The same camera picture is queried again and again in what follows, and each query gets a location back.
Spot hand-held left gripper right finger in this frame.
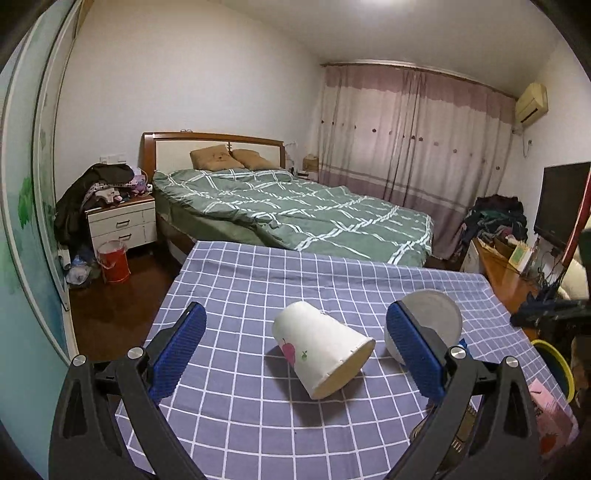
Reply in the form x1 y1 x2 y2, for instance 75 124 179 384
385 301 543 480

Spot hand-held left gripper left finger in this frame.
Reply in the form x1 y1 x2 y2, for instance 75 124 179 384
48 301 207 480

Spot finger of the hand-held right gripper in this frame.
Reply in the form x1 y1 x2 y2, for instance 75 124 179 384
510 298 591 330

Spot grey round plate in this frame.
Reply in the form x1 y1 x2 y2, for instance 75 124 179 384
384 289 463 363

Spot black bin with yellow rim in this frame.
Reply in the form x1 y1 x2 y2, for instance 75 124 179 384
530 339 575 407

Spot white paper cup fruit print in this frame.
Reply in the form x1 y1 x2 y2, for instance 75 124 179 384
271 300 376 400

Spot pink milk carton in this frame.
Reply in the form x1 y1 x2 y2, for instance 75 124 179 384
526 378 580 455

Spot white puffy jacket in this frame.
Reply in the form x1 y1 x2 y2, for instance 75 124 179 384
558 258 591 301

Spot green box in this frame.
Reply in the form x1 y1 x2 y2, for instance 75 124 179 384
509 244 536 273

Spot red bucket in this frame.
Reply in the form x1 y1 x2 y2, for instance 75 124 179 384
96 240 131 284

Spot black television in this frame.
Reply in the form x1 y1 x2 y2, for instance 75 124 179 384
534 161 591 252

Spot blue checked table cloth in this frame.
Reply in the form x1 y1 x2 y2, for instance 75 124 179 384
113 240 573 480

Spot pile of dark clothes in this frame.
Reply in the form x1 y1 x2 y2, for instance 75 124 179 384
459 195 528 259

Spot blue plastic bags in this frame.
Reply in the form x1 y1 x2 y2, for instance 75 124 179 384
65 249 100 289

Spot white nightstand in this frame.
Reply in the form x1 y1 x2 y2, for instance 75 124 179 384
88 194 158 252

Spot colourful small clothes pile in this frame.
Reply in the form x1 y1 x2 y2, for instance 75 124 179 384
119 173 155 200

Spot dark jacket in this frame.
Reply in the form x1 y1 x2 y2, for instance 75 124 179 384
54 162 136 250

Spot green checked duvet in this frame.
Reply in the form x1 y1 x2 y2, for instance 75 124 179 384
152 167 435 265

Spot brown pillow with face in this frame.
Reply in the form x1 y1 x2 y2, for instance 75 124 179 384
190 144 245 171

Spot sliding wardrobe door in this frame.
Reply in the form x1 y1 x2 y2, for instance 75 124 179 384
0 0 88 370

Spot wooden bed with headboard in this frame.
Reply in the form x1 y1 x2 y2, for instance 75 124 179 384
141 131 435 266

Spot plain brown pillow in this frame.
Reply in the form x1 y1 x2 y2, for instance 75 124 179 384
232 149 278 169

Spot cream air conditioner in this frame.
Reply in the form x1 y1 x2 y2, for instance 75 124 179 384
515 82 549 129

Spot pink and white curtain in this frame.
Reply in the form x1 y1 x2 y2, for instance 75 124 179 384
316 65 517 259

